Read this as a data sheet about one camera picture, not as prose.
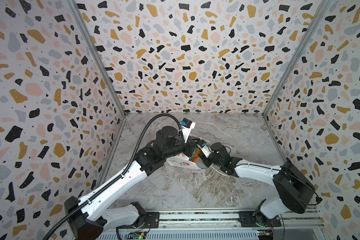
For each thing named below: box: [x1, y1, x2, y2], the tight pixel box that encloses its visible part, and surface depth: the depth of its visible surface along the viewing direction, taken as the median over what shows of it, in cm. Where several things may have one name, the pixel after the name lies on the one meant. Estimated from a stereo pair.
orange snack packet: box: [192, 150, 201, 163], surface depth 91 cm
